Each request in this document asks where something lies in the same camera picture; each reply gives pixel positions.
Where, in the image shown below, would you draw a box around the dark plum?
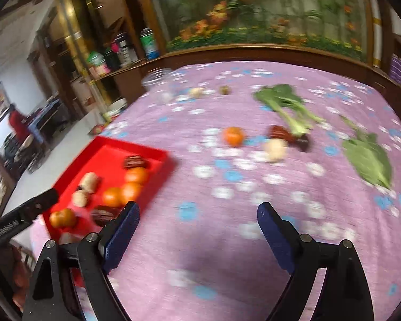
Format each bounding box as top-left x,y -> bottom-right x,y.
292,134 -> 311,152

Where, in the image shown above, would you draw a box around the person's left hand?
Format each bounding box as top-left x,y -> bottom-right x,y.
0,243 -> 30,320

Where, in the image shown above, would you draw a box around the purple bottles on shelf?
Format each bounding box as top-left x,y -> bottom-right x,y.
389,54 -> 401,84

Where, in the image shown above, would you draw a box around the steel thermos flask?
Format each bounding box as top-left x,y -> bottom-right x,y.
115,33 -> 138,67

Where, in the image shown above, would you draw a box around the green label water bottle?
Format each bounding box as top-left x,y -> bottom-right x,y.
140,28 -> 160,60

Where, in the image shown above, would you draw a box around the tiny beige cake piece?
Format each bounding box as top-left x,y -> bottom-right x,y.
189,87 -> 205,99

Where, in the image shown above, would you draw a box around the blue cloth side table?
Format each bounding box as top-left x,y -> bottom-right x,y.
28,97 -> 71,144

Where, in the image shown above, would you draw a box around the orange tangerine edge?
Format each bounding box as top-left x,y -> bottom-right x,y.
49,211 -> 62,228

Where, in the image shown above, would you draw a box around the clear plastic cup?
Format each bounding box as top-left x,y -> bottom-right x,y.
141,68 -> 173,104

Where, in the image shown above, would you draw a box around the small orange tangerine far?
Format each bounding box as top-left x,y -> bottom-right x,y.
222,127 -> 245,147

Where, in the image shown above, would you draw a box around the long beige cake piece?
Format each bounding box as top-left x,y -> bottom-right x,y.
77,172 -> 100,194

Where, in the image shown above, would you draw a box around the large red jujube date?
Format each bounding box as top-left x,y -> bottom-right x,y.
90,205 -> 121,227

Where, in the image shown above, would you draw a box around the red shallow tray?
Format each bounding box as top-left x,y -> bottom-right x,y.
41,135 -> 172,288

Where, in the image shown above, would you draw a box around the green bok choy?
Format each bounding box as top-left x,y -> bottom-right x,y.
253,84 -> 325,137

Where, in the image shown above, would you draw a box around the large green leaf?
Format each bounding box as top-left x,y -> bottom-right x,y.
339,114 -> 393,190

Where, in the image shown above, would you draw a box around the purple floral tablecloth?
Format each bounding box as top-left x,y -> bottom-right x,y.
29,60 -> 401,321

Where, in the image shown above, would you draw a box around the small green olive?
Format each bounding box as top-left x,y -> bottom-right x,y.
219,85 -> 232,96

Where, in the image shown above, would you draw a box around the white plastic bucket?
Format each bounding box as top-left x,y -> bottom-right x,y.
103,98 -> 128,122

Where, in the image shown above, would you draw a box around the person in red coat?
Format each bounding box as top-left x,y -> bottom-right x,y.
8,104 -> 31,144

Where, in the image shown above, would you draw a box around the small red jujube date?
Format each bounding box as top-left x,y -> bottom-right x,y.
122,155 -> 149,170

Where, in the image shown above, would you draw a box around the beige cake cube far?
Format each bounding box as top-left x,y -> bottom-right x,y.
264,138 -> 287,162

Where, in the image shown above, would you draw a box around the flower and bamboo display case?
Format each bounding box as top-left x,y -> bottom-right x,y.
152,0 -> 368,62

